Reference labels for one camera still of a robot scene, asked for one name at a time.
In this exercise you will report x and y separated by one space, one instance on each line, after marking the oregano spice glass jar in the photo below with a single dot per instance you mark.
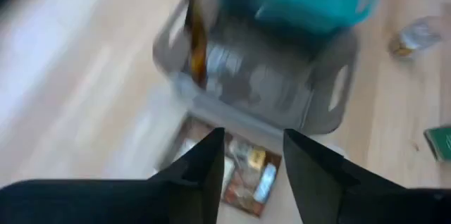
415 37

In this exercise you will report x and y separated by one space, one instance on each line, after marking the green spice packet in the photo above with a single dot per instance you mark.
440 143

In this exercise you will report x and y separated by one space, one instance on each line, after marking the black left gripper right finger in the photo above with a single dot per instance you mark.
352 199

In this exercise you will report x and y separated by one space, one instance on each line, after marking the clear plastic bin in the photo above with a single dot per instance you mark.
165 136

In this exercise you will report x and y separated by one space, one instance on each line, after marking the grey plastic bin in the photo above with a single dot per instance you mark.
267 86

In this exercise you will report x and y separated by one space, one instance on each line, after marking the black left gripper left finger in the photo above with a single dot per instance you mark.
141 203

